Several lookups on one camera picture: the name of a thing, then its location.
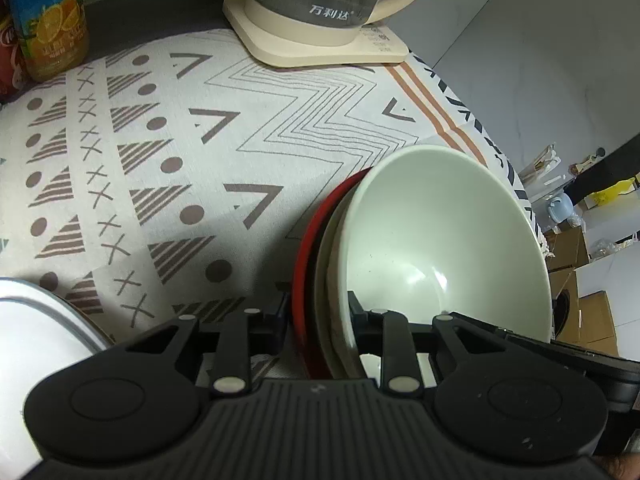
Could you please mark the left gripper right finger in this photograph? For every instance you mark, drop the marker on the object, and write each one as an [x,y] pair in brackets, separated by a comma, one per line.
[386,334]

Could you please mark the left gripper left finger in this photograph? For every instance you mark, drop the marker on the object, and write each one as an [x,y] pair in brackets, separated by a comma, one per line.
[258,326]

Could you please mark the red and black bowl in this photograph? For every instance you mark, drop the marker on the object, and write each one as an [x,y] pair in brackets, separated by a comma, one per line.
[304,330]

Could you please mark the pale green bowl front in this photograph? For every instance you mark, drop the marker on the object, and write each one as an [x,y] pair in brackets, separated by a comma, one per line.
[340,360]

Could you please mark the pale green bowl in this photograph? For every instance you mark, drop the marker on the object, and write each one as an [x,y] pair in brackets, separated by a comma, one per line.
[430,230]
[340,360]

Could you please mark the pale green bowl back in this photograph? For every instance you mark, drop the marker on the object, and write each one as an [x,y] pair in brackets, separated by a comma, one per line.
[430,230]

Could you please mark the small blue-rim bakery plate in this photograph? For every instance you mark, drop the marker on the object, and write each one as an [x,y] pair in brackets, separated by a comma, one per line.
[40,335]

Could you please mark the person right hand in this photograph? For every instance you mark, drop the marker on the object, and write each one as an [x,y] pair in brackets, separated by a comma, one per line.
[624,467]

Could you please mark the patterned fringed cloth mat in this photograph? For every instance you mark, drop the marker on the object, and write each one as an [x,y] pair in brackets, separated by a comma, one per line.
[179,176]

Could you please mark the blue water bottle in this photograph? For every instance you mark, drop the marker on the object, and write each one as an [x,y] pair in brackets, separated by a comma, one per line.
[559,208]

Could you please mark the cream kettle base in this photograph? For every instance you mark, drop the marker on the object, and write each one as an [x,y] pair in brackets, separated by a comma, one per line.
[371,45]

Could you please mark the red drink can lower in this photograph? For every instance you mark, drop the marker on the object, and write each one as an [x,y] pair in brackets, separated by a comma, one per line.
[13,75]

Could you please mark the orange juice bottle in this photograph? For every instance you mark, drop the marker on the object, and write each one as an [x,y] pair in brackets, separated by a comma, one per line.
[53,35]

